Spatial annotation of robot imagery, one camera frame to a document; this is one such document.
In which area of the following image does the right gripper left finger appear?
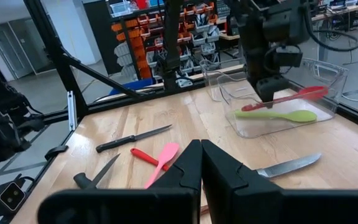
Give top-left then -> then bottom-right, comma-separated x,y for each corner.
149,139 -> 203,224

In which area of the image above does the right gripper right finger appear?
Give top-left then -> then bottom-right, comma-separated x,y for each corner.
201,139 -> 284,224

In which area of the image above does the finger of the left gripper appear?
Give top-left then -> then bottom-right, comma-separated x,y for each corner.
256,77 -> 288,108

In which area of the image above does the pink silicone spatula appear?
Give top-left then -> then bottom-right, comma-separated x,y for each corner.
144,142 -> 180,190

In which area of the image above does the green silicone spoon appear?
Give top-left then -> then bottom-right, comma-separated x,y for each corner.
234,109 -> 318,123

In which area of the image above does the red silicone spoon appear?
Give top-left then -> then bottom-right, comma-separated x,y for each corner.
241,85 -> 329,112

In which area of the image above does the broad silver blade knife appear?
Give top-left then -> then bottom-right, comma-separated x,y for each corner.
255,152 -> 323,179

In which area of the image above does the long narrow black-handled knife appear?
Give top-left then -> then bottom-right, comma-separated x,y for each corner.
96,124 -> 173,154

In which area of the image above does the dark serrated riveted-handle knife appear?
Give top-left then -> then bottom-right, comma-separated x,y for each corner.
88,153 -> 121,190

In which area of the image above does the clear plastic bin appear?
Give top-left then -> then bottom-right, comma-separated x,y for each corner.
216,57 -> 349,139
199,58 -> 248,102

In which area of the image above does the red silicone spatula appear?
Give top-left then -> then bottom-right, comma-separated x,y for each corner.
130,147 -> 171,172

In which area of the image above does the parts shelf with bins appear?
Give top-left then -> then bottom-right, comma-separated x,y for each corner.
107,0 -> 245,88

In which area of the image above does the silver aluminium bar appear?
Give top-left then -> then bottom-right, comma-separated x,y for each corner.
67,90 -> 76,131

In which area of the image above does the black table clamp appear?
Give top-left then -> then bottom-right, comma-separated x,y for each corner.
44,144 -> 70,161

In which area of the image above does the glass door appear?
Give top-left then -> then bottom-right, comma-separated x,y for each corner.
0,17 -> 37,78

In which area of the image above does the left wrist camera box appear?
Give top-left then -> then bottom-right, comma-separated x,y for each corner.
264,45 -> 303,68

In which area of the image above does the black table-level camera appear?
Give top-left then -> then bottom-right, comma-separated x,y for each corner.
0,174 -> 27,217

